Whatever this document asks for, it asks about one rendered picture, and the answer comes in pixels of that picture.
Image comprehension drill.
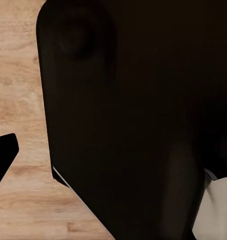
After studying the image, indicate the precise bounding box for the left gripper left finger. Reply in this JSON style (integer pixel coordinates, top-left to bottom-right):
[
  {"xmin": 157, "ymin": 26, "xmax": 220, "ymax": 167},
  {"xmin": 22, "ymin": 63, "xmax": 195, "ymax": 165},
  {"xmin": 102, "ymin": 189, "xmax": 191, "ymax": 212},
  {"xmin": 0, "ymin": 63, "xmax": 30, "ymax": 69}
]
[{"xmin": 0, "ymin": 133, "xmax": 20, "ymax": 182}]

